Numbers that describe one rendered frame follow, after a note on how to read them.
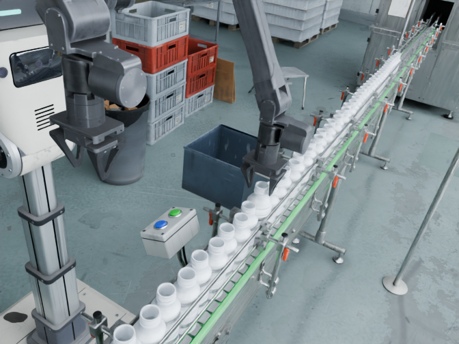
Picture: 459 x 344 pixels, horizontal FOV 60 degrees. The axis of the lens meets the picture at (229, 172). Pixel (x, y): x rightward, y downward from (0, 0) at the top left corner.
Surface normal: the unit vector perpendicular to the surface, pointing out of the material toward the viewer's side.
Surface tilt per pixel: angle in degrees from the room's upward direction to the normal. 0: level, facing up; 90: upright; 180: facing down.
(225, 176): 90
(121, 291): 0
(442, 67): 90
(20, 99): 90
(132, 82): 90
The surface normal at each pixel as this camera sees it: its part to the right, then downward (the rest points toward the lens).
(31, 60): 0.86, 0.36
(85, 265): 0.11, -0.84
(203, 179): -0.50, 0.41
